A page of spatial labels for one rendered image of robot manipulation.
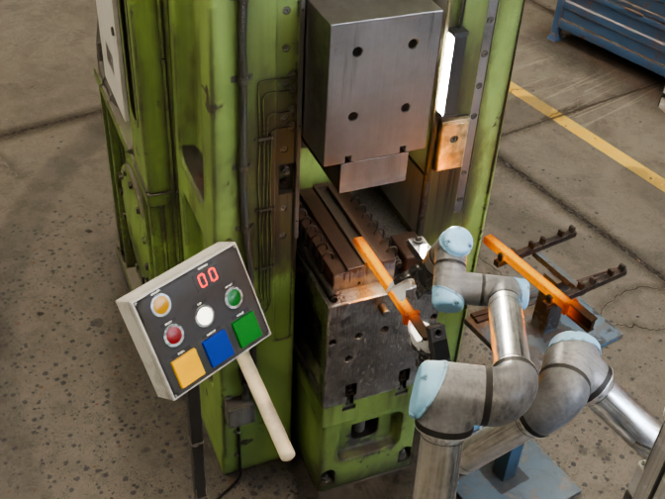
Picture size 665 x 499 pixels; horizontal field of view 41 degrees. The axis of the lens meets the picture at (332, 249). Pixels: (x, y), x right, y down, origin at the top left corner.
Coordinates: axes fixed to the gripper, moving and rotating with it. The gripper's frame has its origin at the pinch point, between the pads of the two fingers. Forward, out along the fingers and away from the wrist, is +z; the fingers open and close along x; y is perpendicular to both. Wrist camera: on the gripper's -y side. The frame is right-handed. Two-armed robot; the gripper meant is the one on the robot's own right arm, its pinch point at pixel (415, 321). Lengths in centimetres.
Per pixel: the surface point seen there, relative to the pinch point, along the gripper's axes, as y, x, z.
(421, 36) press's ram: -70, 8, 27
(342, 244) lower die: 1.2, -4.8, 39.0
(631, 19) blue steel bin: 65, 291, 263
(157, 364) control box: -5, -70, 3
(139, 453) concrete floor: 99, -71, 63
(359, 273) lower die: 4.1, -4.0, 27.7
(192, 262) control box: -19, -55, 22
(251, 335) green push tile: 0.7, -42.9, 10.7
